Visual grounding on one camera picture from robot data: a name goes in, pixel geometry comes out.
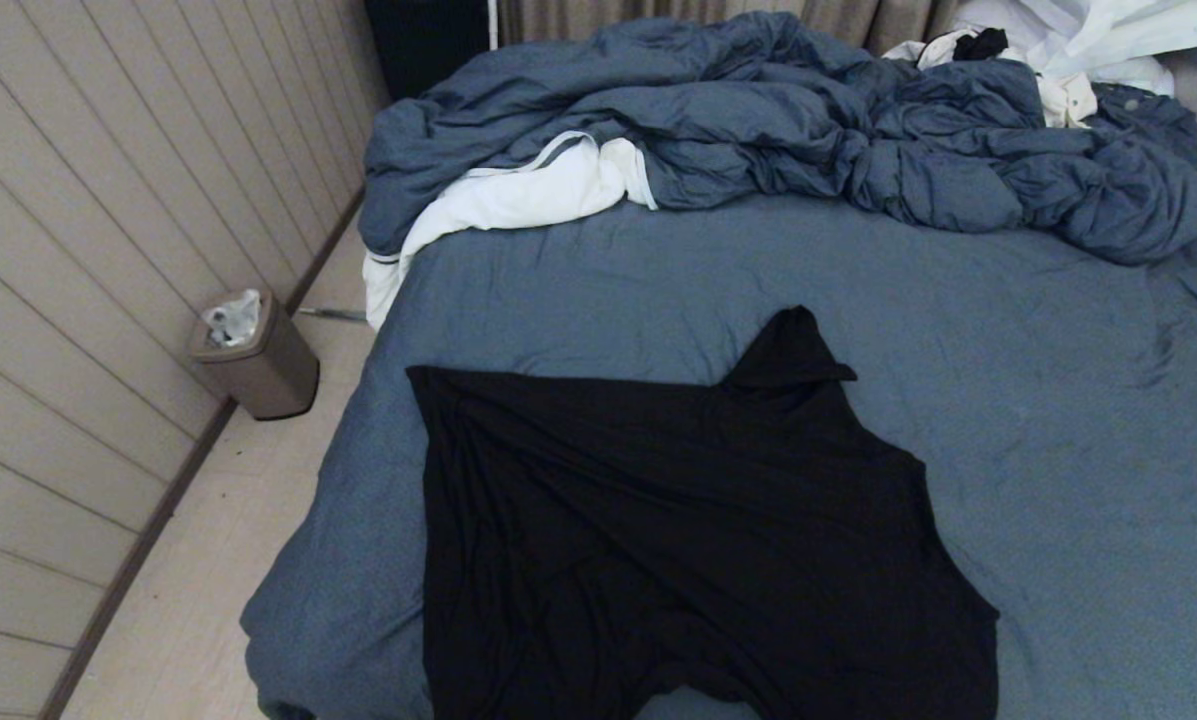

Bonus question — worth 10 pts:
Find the bed with blue sheet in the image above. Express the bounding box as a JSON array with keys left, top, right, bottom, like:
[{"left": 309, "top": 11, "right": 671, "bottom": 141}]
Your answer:
[{"left": 239, "top": 190, "right": 1197, "bottom": 720}]

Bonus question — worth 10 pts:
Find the white quilt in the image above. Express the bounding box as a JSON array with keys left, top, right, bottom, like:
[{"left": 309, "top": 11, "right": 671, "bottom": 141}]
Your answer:
[{"left": 362, "top": 132, "right": 659, "bottom": 331}]

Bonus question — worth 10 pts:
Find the white crumpled garment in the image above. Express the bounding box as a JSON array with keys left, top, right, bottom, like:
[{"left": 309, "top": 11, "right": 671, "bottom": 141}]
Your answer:
[{"left": 883, "top": 0, "right": 1197, "bottom": 96}]

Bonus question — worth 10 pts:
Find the dark blue denim garment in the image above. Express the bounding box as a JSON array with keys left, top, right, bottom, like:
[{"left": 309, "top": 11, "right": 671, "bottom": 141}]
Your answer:
[{"left": 1093, "top": 83, "right": 1197, "bottom": 201}]

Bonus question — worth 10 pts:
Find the black t-shirt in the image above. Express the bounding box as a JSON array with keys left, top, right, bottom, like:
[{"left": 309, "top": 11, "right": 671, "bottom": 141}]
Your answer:
[{"left": 405, "top": 305, "right": 1001, "bottom": 720}]

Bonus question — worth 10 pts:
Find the cream buttoned shirt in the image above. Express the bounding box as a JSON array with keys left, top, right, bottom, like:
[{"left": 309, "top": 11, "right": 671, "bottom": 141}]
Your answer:
[{"left": 1036, "top": 72, "right": 1099, "bottom": 129}]

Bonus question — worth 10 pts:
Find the brown trash bin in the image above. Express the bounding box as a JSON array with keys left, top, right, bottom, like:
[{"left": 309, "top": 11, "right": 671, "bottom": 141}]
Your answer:
[{"left": 186, "top": 290, "right": 321, "bottom": 421}]

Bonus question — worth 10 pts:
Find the beige curtain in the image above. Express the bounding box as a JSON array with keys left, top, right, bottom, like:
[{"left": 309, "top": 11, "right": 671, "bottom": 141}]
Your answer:
[{"left": 498, "top": 0, "right": 964, "bottom": 56}]

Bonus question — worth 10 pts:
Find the crumpled blue duvet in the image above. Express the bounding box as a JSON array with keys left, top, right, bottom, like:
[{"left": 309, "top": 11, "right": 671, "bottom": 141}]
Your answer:
[{"left": 358, "top": 10, "right": 1197, "bottom": 266}]

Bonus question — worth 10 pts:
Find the small black garment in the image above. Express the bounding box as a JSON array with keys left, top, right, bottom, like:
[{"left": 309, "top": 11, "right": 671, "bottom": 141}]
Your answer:
[{"left": 953, "top": 28, "right": 1011, "bottom": 61}]

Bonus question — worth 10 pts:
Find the dark cabinet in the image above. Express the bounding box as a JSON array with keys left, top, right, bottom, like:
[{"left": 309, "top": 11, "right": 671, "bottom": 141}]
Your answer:
[{"left": 363, "top": 0, "right": 491, "bottom": 101}]

